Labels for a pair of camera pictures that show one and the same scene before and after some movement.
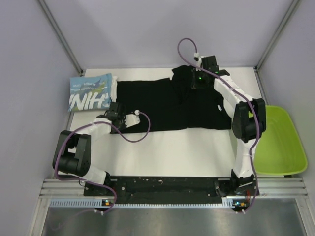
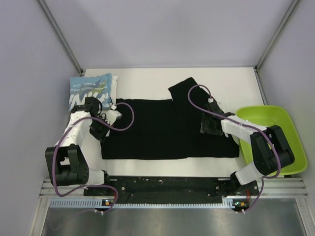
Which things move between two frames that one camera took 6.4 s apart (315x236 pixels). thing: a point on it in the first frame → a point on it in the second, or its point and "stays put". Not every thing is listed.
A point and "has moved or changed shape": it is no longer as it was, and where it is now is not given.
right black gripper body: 198,82 → 206,126
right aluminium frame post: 278,31 stays put
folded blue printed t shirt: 90,92 stays put
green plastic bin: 279,150 stays put
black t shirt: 172,104 has moved or changed shape
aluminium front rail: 56,188 stays put
